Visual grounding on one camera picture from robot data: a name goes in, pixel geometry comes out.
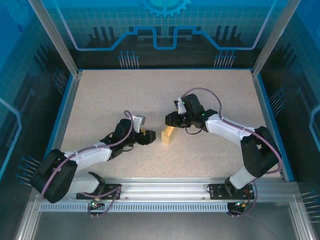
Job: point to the yellow paper box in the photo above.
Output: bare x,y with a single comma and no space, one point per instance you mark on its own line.
166,137

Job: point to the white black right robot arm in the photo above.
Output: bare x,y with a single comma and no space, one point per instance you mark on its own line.
225,128

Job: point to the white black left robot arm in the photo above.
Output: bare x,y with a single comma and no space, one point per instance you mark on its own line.
92,156

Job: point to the blue printed back panel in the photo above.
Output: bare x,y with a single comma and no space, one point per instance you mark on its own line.
162,57

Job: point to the small connector with LED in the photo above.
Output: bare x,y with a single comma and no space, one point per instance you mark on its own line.
241,204
95,203

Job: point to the metal front shelf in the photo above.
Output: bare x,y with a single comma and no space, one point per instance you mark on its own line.
162,227

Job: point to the blue printed side panel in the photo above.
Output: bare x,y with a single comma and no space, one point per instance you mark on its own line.
300,100
20,100

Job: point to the aluminium front rail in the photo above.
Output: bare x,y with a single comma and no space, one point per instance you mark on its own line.
162,187

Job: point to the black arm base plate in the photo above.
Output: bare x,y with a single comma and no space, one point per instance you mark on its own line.
113,190
215,191

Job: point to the aluminium side rail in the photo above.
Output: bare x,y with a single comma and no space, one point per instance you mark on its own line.
268,125
67,125

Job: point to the aluminium frame post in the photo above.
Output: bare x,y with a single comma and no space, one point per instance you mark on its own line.
271,37
58,37

